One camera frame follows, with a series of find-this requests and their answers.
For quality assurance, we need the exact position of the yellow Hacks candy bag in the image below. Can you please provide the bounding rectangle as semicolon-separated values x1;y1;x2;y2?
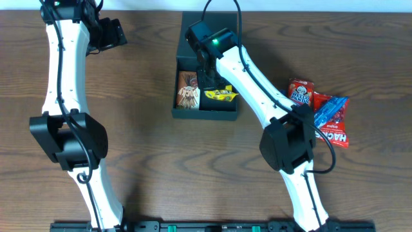
204;85;238;102

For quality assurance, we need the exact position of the brown Pocky box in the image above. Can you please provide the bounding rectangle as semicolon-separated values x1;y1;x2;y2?
176;71;200;110

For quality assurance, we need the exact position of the black box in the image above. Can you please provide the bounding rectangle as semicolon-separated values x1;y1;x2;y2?
171;11;238;121

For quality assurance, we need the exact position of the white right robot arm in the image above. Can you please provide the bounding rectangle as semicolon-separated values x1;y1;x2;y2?
185;21;329;231

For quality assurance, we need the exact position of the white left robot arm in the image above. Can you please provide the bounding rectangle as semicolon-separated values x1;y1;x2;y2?
30;0;127;231

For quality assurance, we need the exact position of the red Hello Panda pack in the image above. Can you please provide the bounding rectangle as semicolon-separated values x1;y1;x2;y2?
287;78;314;106

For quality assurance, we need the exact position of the blue wrapped cookie pack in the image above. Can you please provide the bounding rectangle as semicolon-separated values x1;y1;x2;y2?
314;97;349;128

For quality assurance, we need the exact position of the red Hacks candy bag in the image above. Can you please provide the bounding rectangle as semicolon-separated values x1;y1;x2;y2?
314;92;350;148

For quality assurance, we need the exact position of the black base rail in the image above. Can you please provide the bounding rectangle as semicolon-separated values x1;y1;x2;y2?
50;220;377;232

